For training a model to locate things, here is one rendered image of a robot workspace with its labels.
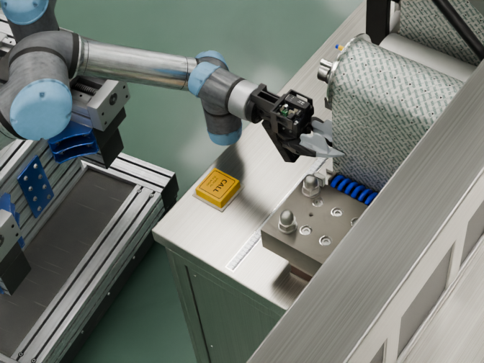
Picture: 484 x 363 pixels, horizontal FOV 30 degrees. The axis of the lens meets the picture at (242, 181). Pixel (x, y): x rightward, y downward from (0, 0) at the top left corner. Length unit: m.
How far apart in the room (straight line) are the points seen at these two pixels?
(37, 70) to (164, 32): 1.92
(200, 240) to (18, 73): 0.50
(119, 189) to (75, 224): 0.18
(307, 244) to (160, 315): 1.22
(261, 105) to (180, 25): 1.94
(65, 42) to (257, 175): 0.50
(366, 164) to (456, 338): 0.65
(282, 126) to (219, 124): 0.18
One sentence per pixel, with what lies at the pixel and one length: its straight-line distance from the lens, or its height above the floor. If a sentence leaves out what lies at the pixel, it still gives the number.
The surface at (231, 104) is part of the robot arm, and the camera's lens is 1.81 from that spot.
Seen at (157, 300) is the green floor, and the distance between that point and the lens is 2.89.
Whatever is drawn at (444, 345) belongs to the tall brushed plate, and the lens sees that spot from 1.14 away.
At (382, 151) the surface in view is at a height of 1.16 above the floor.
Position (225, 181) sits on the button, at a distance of 1.94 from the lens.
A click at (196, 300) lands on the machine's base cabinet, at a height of 0.68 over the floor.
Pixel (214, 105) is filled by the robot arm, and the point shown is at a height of 1.10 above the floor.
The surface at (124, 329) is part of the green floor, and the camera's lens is 2.86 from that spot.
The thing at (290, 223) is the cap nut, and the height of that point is 1.05.
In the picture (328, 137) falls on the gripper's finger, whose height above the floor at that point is 1.10.
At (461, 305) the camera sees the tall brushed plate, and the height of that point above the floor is 1.44.
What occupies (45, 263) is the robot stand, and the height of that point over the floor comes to 0.21.
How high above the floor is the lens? 2.45
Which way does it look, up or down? 52 degrees down
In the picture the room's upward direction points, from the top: 8 degrees counter-clockwise
